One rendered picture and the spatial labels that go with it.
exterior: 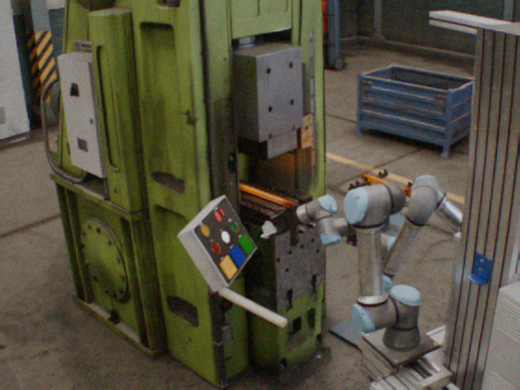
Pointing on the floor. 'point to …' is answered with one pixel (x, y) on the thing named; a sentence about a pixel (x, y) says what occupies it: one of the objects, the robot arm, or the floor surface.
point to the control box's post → (217, 337)
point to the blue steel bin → (415, 104)
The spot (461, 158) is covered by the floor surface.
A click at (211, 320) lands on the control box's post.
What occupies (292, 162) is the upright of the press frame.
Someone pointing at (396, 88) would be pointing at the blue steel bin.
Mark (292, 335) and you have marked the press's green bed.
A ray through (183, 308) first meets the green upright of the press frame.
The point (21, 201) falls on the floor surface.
